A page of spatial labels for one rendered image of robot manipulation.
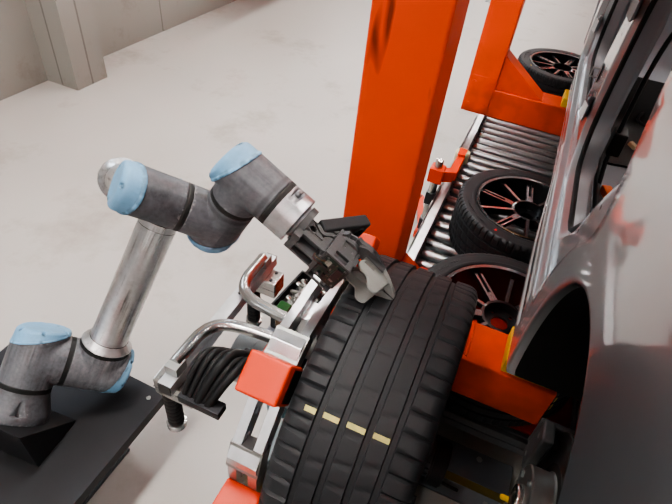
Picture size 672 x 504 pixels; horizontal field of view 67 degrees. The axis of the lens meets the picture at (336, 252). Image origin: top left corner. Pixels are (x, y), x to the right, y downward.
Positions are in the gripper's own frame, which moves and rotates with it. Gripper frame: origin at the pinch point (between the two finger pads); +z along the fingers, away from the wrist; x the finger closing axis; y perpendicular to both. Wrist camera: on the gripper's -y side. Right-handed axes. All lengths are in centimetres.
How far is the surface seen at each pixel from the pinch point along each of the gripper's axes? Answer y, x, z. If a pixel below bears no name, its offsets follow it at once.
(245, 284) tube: -4.9, -30.7, -20.2
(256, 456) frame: 26.5, -25.7, 1.1
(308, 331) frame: 9.3, -12.0, -6.0
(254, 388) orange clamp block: 24.6, -12.8, -8.0
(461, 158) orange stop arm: -181, -54, 19
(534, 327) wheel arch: -33, -6, 39
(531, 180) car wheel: -179, -36, 51
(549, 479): 3.4, -5.8, 47.3
